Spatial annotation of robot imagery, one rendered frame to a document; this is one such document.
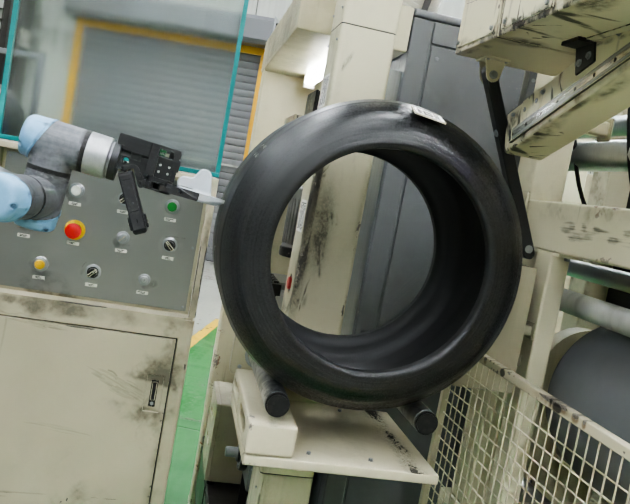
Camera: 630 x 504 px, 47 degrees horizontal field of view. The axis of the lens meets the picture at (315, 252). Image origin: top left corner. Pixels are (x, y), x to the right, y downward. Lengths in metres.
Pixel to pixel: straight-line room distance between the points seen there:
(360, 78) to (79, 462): 1.19
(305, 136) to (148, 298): 0.84
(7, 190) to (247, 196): 0.38
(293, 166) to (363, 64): 0.48
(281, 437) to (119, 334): 0.72
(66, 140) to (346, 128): 0.48
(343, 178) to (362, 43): 0.30
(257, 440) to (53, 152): 0.61
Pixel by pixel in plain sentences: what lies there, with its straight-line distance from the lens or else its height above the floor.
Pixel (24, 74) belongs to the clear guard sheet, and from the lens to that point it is 1.94.
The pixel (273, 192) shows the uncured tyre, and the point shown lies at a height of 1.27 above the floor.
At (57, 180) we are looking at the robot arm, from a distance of 1.33.
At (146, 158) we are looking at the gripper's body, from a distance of 1.33.
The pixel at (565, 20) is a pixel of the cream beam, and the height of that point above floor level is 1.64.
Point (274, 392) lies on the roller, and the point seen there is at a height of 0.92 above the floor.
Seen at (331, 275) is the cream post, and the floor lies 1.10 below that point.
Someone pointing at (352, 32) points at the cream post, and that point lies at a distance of 1.66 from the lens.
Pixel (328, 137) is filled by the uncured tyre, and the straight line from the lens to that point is 1.25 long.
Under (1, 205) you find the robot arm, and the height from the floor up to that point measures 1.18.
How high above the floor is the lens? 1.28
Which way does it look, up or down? 5 degrees down
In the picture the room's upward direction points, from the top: 10 degrees clockwise
